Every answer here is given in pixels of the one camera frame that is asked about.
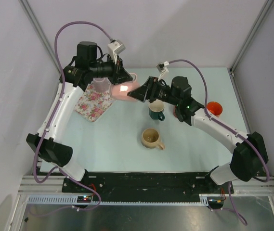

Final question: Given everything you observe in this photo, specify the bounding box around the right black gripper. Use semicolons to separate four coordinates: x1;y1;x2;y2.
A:
128;77;180;106

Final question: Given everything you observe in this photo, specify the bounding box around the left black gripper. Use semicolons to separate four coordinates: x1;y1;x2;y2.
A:
90;54;133;86

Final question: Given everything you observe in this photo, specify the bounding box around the pink mug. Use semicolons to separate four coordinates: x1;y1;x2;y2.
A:
109;73;140;102

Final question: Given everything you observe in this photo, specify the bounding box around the purple mug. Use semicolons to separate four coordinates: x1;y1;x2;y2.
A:
93;77;110;93

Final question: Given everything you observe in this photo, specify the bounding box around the green mug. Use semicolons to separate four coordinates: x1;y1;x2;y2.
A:
148;100;165;121

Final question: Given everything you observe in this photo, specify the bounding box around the red mug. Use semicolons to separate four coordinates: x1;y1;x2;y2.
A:
173;107;178;118

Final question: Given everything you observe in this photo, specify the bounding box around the cream beige mug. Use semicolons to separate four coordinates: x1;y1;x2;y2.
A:
141;128;165;150

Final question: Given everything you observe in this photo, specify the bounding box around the orange mug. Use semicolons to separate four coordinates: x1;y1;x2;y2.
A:
207;102;223;117

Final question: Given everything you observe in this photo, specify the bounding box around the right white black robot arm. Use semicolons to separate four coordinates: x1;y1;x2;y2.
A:
127;76;270;193

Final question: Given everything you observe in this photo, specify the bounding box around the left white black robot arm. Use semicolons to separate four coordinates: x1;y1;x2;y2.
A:
26;40;132;192

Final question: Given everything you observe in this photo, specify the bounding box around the floral serving tray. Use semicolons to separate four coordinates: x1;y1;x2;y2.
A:
74;83;115;122

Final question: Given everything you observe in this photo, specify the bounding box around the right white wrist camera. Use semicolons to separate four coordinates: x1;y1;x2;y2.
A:
156;61;169;80

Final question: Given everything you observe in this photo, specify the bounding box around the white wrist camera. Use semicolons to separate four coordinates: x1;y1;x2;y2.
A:
107;39;126;64
156;61;169;80

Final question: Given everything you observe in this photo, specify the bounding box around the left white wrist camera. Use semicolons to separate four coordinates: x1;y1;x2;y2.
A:
107;39;126;64

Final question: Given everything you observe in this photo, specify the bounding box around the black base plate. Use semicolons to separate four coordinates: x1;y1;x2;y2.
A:
62;172;234;203

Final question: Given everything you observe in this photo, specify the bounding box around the left aluminium corner post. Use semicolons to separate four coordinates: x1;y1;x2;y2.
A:
19;0;60;73

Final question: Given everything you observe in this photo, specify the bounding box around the aluminium corner post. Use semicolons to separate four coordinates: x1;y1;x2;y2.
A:
229;0;274;73
19;0;60;73

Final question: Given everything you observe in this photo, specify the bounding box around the aluminium frame rail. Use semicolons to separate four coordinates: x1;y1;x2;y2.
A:
18;176;64;194

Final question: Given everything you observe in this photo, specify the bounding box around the white slotted cable duct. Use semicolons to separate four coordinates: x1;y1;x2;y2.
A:
27;195;209;206

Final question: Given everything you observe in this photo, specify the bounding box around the right aluminium corner post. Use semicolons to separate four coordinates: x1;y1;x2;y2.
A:
229;0;274;73

